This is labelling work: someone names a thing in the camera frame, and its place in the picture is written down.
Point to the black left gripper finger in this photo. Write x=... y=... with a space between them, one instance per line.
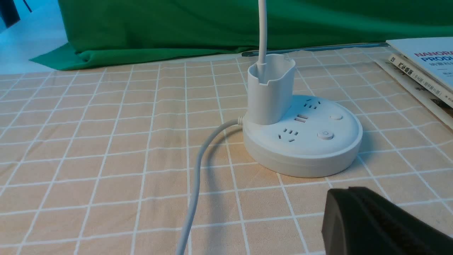
x=358 y=221

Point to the white desk lamp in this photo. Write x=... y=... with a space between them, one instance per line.
x=294 y=135

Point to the middle book in stack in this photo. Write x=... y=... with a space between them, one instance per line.
x=422 y=78

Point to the white product brochure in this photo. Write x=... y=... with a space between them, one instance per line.
x=432 y=55

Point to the checkered beige tablecloth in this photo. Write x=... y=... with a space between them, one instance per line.
x=99 y=161

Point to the green backdrop cloth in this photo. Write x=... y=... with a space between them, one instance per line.
x=113 y=32

